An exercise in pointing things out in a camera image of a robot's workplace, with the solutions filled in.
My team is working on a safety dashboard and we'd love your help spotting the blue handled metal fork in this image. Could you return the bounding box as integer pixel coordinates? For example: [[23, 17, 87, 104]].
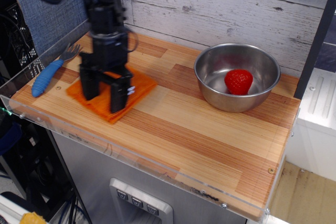
[[31, 44, 80, 98]]

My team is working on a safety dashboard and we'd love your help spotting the silver dispenser panel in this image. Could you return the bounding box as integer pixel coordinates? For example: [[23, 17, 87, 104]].
[[109, 178, 174, 223]]

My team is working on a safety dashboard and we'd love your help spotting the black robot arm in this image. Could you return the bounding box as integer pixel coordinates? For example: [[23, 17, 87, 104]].
[[80, 0, 133, 113]]

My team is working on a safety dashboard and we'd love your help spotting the blue fabric board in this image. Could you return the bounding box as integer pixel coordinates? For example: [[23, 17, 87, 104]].
[[17, 0, 90, 59]]

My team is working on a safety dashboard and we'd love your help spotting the clear acrylic table guard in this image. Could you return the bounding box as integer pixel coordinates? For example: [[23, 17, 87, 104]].
[[1, 35, 299, 223]]

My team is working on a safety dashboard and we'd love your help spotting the orange cloth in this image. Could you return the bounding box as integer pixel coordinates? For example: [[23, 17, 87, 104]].
[[66, 68, 157, 124]]

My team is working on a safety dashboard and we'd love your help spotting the white plastic block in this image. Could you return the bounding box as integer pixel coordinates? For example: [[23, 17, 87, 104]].
[[285, 68, 335, 180]]

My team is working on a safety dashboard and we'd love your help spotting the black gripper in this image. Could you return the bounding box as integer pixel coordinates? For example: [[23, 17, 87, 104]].
[[80, 31, 133, 113]]

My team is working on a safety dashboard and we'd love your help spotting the silver metal bowl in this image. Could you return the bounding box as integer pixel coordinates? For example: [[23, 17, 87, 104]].
[[194, 43, 280, 112]]

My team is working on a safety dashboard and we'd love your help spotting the red toy strawberry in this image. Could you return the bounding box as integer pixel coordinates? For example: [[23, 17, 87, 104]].
[[224, 69, 253, 95]]

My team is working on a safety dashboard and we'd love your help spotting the dark grey right post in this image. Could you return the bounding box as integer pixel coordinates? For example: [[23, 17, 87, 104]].
[[293, 0, 335, 100]]

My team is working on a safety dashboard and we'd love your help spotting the black crate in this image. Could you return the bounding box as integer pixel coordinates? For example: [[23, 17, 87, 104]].
[[1, 0, 44, 84]]

